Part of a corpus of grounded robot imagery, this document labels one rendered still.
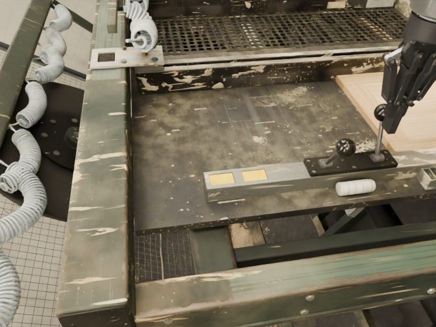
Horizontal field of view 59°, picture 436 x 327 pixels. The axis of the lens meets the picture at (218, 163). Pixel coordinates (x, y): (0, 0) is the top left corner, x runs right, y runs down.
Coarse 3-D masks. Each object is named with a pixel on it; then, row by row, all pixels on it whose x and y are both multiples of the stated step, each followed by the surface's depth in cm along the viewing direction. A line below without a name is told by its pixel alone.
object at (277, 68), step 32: (96, 64) 99; (128, 64) 99; (160, 64) 101; (192, 64) 109; (224, 64) 108; (256, 64) 108; (288, 64) 110; (320, 64) 112; (352, 64) 114; (384, 64) 116
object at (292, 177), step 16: (400, 160) 85; (416, 160) 85; (432, 160) 85; (208, 176) 80; (240, 176) 80; (272, 176) 80; (288, 176) 80; (304, 176) 80; (320, 176) 81; (336, 176) 82; (352, 176) 83; (368, 176) 84; (384, 176) 85; (400, 176) 86; (416, 176) 87; (208, 192) 78; (224, 192) 79; (240, 192) 80; (256, 192) 80; (272, 192) 81; (288, 192) 82
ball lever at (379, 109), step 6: (378, 108) 78; (384, 108) 78; (378, 114) 78; (384, 114) 78; (378, 120) 80; (378, 132) 81; (378, 138) 82; (378, 144) 82; (378, 150) 82; (372, 156) 83; (378, 156) 83
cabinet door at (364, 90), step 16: (336, 80) 116; (352, 80) 113; (368, 80) 114; (352, 96) 108; (368, 96) 108; (432, 96) 109; (368, 112) 102; (416, 112) 103; (432, 112) 103; (400, 128) 97; (416, 128) 98; (432, 128) 98; (384, 144) 95; (400, 144) 92; (416, 144) 93; (432, 144) 93
